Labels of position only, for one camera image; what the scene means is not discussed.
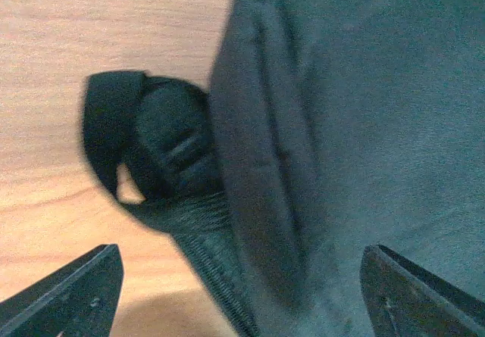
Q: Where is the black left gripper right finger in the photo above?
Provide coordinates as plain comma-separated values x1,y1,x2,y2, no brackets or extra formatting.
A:
360,245,484,337

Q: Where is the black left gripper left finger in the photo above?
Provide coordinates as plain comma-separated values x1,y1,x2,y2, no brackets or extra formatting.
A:
1,244,124,336

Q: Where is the black student bag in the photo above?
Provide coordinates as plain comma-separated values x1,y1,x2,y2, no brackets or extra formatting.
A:
83,0,484,336

